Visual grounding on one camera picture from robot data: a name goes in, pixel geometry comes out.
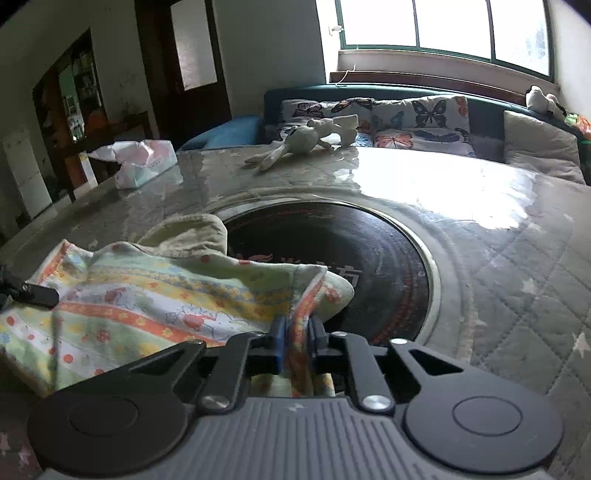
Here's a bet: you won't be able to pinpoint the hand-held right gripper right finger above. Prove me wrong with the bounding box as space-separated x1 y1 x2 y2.
308 316 465 412

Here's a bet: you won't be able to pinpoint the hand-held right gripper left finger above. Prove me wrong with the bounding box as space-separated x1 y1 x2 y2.
117 316 287 414

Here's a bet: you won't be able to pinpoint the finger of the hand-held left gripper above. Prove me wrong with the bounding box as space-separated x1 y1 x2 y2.
0 263 60 309

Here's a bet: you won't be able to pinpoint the round black induction cooktop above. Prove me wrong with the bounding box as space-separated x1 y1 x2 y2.
215 196 439 357

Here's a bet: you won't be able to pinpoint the white refrigerator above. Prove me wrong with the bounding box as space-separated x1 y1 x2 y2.
2 129 54 219

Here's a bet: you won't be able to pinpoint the soft tissue pack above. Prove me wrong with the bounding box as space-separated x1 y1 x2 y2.
88 140 179 190

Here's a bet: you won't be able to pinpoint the white plush rabbit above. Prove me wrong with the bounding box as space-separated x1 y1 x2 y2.
244 114 360 172

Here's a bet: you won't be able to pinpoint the dark wooden shelf cabinet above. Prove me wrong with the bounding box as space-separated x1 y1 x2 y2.
31 28 108 153

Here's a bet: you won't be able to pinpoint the butterfly print cushion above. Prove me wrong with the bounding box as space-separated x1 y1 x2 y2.
372 95 472 133
278 98 376 138
373 128 476 158

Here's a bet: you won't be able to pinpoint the dark wooden door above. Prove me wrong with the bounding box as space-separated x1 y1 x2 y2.
135 0 232 140

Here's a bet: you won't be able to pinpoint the teal sofa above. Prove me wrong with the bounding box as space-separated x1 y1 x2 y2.
178 83 591 185

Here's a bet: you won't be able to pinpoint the grey cushion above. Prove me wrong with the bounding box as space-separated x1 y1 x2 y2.
502 110 588 185

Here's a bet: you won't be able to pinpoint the small white plush toy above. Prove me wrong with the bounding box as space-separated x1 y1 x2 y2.
526 85 567 117

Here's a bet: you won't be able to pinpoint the green framed window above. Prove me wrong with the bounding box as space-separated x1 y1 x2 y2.
333 0 556 78

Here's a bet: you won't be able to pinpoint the colourful toys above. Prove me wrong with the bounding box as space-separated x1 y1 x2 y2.
564 113 591 141

